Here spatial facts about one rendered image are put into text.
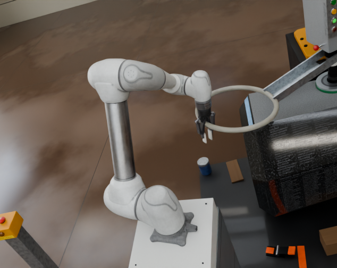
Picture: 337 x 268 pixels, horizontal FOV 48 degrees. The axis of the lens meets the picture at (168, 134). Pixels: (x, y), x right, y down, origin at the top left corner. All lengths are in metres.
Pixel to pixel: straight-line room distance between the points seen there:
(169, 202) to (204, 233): 0.26
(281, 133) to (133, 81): 1.17
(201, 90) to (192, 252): 0.81
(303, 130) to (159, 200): 1.08
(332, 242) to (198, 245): 1.09
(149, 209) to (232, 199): 1.50
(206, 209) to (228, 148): 1.69
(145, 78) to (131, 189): 0.54
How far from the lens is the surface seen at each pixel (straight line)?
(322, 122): 2.43
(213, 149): 3.59
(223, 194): 3.17
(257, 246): 2.83
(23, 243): 2.30
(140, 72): 1.50
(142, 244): 1.92
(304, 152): 2.40
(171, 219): 1.74
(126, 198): 1.79
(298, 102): 2.51
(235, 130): 2.10
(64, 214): 3.72
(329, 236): 2.70
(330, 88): 2.55
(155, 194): 1.71
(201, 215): 1.91
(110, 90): 1.62
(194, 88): 2.02
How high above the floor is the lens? 2.36
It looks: 37 degrees down
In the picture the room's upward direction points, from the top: 22 degrees counter-clockwise
